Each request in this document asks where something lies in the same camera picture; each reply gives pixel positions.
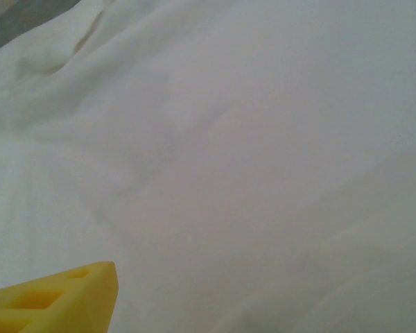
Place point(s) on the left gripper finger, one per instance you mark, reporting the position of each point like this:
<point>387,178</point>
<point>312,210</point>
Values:
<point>38,308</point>

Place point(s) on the white t-shirt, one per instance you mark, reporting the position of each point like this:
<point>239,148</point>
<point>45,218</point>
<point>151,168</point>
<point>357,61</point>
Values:
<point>229,138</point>

